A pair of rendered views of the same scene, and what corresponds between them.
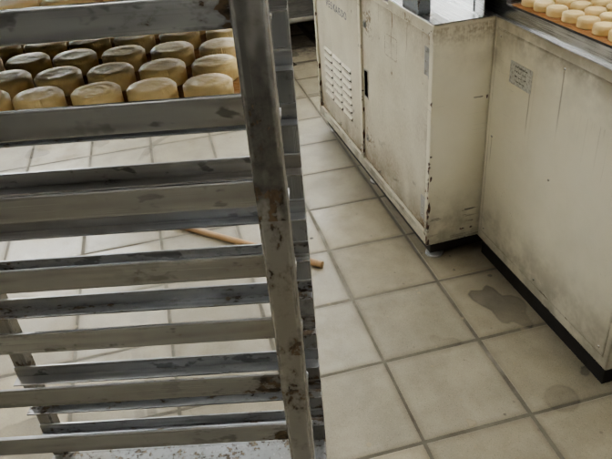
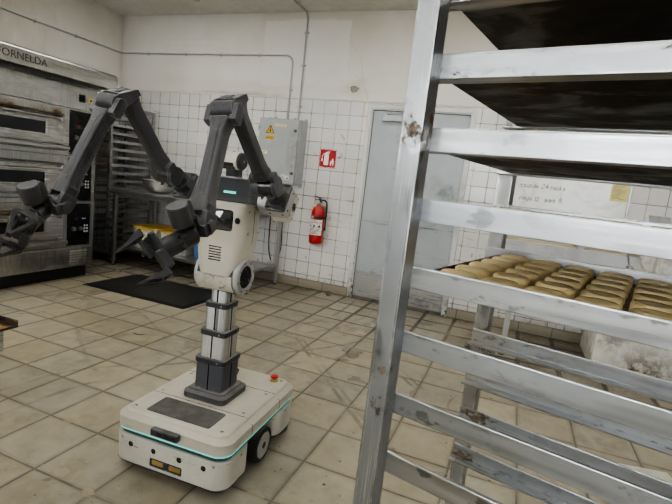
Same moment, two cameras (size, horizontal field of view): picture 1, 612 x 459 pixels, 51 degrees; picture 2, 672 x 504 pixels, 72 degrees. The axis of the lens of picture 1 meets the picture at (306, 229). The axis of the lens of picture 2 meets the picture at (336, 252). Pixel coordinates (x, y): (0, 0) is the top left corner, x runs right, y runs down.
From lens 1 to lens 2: 1.58 m
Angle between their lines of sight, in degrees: 128
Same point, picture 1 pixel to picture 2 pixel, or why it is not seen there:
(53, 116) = (598, 269)
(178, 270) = (534, 350)
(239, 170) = (436, 491)
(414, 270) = not seen: outside the picture
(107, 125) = not seen: hidden behind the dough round
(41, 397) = (634, 477)
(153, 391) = (551, 446)
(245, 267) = (497, 341)
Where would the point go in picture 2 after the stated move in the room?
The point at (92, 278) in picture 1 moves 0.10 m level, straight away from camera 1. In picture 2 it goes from (585, 366) to (606, 388)
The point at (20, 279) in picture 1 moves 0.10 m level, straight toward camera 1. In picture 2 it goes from (634, 377) to (606, 357)
